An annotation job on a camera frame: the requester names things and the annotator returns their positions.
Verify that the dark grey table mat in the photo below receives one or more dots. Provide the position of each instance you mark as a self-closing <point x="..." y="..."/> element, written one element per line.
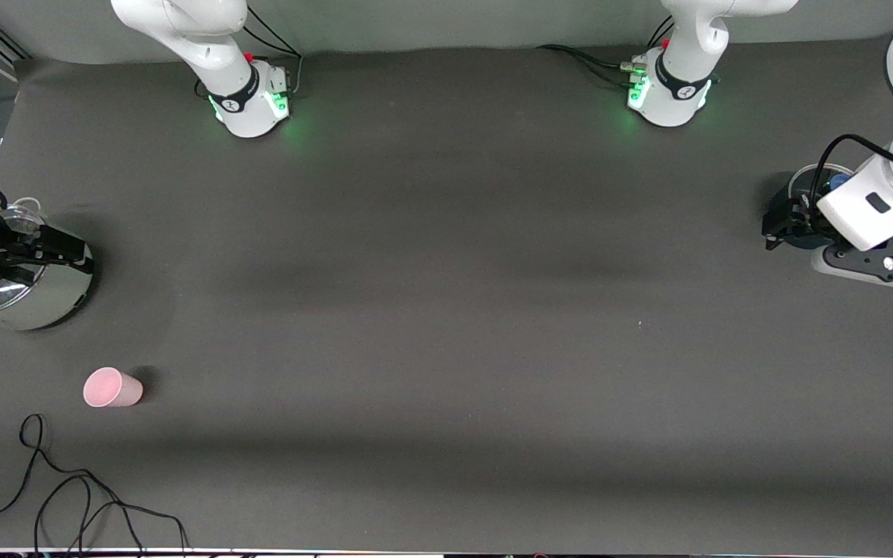
<point x="446" y="310"/>

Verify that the silver steel pot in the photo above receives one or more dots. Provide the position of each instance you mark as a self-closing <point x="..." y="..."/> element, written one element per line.
<point x="59" y="298"/>

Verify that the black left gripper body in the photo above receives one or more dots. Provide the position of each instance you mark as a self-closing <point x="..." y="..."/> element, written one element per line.
<point x="797" y="216"/>

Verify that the aluminium frame rail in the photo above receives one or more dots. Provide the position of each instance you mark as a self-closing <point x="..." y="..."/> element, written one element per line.
<point x="8" y="46"/>

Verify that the pink plastic cup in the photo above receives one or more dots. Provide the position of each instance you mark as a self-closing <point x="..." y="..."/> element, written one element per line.
<point x="109" y="387"/>

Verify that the large glass pot lid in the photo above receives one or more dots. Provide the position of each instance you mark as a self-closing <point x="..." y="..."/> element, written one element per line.
<point x="16" y="293"/>

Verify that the grey backdrop cloth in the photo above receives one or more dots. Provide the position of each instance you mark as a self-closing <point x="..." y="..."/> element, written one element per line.
<point x="454" y="23"/>

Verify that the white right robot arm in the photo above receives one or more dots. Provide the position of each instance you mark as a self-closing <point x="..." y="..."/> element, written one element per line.
<point x="245" y="101"/>

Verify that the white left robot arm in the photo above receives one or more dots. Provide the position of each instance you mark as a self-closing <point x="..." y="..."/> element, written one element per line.
<point x="675" y="93"/>

